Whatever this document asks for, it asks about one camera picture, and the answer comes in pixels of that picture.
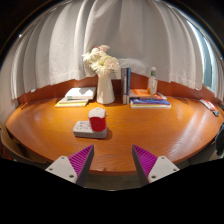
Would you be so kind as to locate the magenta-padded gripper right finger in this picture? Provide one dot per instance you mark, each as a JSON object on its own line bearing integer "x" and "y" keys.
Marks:
{"x": 161, "y": 166}

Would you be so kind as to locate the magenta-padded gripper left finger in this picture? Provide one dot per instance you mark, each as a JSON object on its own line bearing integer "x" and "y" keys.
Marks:
{"x": 63, "y": 166}

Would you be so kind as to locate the red and white charger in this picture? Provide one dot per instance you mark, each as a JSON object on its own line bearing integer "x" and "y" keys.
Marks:
{"x": 97, "y": 122}

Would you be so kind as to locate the white power strip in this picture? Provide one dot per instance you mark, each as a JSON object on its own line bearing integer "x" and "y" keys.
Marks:
{"x": 81, "y": 130}

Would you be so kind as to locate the yellow flat book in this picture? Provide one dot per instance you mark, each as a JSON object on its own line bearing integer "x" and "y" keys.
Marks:
{"x": 68, "y": 103}

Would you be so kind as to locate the black chair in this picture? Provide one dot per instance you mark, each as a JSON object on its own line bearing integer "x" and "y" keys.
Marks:
{"x": 220, "y": 140}

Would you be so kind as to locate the blue flat book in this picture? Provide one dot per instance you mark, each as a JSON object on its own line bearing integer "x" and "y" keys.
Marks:
{"x": 150, "y": 102}

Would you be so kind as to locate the red flat book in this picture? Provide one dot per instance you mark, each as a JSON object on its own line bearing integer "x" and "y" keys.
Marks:
{"x": 162, "y": 96}

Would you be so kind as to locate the white closed book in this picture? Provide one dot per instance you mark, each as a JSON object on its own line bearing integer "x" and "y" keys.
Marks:
{"x": 80, "y": 92}

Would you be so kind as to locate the orange flat book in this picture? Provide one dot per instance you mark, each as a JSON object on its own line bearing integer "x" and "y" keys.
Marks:
{"x": 141, "y": 93}

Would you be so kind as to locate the small dark object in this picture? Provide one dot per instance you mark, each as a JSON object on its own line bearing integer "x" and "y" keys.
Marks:
{"x": 216, "y": 113}

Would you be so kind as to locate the red and white booklet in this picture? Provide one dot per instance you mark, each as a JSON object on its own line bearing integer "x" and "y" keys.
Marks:
{"x": 208, "y": 104}

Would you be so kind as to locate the clear plastic drink bottle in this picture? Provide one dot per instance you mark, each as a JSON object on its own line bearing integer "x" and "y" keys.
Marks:
{"x": 152, "y": 83}

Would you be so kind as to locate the white ceramic vase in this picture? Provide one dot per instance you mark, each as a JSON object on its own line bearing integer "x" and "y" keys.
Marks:
{"x": 105, "y": 90}

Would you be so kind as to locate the grey upright book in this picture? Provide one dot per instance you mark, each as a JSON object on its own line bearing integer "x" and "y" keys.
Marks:
{"x": 123, "y": 85}

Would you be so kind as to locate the blue upright book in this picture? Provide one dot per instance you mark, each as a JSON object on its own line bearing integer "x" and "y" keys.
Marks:
{"x": 128, "y": 81}

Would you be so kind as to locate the window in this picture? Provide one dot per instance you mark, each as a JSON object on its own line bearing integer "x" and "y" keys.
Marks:
{"x": 207, "y": 66}

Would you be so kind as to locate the white and pink flowers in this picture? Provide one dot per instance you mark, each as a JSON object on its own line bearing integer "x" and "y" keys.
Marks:
{"x": 101, "y": 61}

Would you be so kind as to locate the white curtain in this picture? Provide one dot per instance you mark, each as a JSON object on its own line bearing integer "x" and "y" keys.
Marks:
{"x": 66, "y": 50}

